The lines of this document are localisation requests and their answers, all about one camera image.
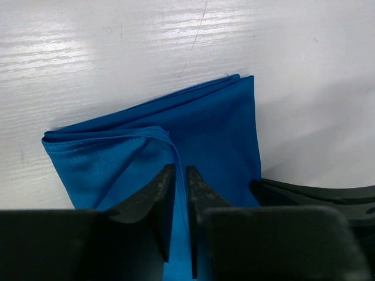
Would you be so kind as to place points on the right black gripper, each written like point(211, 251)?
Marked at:
point(356, 204)

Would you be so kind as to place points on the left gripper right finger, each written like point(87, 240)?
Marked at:
point(294, 242)

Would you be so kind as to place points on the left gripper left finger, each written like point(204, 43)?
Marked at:
point(130, 241)

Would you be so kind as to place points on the blue cloth napkin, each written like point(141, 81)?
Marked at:
point(210, 126)

